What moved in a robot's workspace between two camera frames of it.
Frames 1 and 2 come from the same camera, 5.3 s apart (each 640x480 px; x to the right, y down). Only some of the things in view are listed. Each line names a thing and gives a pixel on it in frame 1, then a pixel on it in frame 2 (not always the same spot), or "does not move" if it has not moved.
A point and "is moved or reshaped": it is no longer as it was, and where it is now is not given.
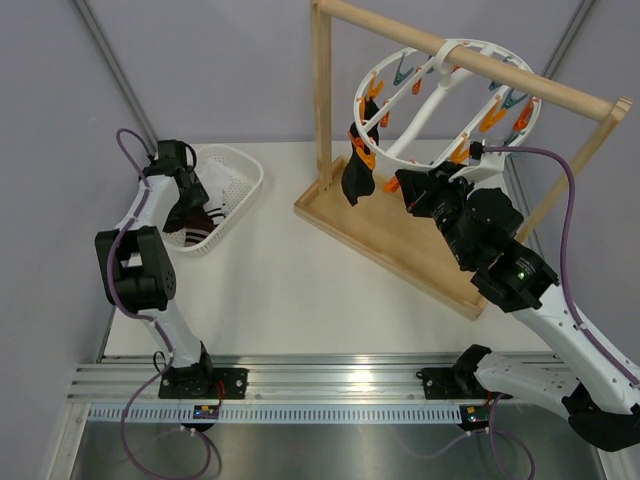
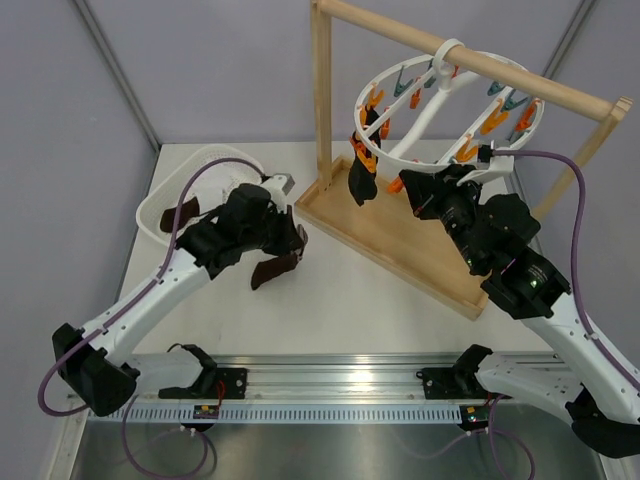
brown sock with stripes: x=197 y=228 is moved or reshaped
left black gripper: x=197 y=196 to x=290 y=239
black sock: x=357 y=179 is moved or reshaped
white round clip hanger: x=450 y=58 is moved or reshaped
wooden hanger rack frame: x=383 y=226 does not move
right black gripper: x=422 y=188 does not move
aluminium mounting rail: x=278 y=378 does not move
